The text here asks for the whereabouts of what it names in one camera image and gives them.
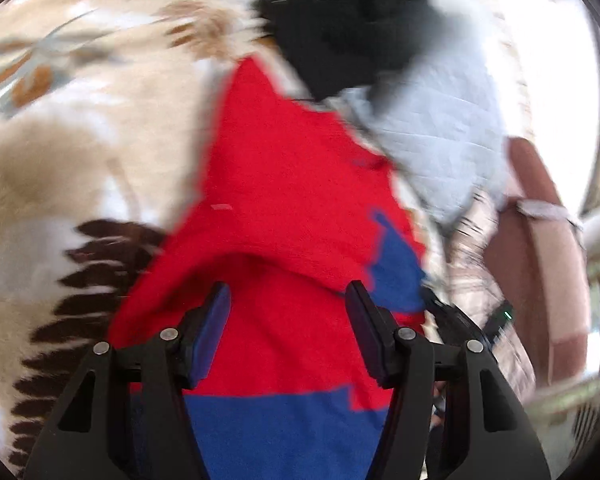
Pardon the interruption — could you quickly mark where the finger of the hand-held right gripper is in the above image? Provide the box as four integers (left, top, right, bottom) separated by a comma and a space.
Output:
422, 287, 490, 346

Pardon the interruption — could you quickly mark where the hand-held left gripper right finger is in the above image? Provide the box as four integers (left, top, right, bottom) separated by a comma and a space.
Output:
344, 281, 552, 480

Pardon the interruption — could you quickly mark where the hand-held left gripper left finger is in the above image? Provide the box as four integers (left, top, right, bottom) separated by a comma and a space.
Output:
24, 282, 232, 480

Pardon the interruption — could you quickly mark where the red and blue knit sweater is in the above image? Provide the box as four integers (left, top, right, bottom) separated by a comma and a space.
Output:
107, 57, 431, 480

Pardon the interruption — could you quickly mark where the striped floral bed sheet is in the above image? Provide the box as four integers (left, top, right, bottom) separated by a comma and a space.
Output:
430, 190, 537, 401

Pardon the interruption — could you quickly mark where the white plastic wrap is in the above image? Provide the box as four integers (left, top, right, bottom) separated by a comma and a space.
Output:
516, 199, 586, 248

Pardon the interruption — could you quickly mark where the grey quilted pillow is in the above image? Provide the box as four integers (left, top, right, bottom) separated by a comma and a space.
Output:
330, 10, 511, 226

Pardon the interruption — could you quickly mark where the cream leaf print blanket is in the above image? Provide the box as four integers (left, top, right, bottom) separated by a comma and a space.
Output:
0, 0, 431, 480

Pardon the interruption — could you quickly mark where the black cloth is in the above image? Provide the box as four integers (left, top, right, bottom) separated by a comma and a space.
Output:
255, 0, 461, 103

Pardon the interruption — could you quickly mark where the brown bed frame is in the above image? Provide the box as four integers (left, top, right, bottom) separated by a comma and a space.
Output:
485, 137, 593, 391

